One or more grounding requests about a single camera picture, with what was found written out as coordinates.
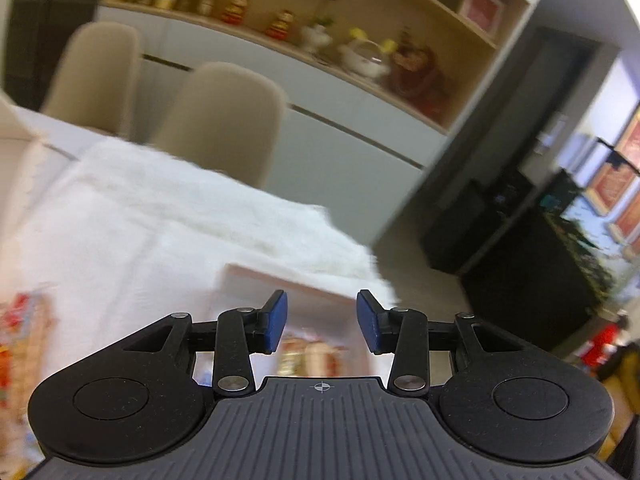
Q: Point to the white sideboard cabinet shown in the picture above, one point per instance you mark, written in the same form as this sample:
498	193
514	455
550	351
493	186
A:
344	144

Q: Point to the beige chair right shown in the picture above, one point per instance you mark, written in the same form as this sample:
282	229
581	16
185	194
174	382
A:
225	118

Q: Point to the rice cracker packet in box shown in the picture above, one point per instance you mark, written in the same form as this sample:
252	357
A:
299	357

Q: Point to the wooden wall shelf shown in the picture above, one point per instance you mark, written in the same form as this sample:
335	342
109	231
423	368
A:
318	27

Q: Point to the black low cabinet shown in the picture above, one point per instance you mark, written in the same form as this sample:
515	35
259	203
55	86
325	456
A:
523	267

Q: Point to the beige chair left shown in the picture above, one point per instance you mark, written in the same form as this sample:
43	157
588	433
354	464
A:
95	82

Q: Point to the beige chair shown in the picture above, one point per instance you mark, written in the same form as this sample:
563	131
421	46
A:
95	82
225	118

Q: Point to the red spicy snack packet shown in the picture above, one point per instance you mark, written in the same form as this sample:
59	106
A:
26	322

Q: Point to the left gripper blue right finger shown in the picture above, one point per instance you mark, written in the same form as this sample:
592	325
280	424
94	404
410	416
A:
404	333

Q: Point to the red framed picture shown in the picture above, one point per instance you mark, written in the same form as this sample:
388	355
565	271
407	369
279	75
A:
485	15

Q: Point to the pink cardboard box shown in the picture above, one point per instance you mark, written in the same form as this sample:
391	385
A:
313	314

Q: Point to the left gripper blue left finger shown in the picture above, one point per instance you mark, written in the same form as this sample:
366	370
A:
240	333

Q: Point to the brown plush toy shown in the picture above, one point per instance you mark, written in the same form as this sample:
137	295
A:
417	78

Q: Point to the white textured tablecloth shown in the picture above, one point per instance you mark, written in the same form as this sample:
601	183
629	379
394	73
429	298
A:
128	235

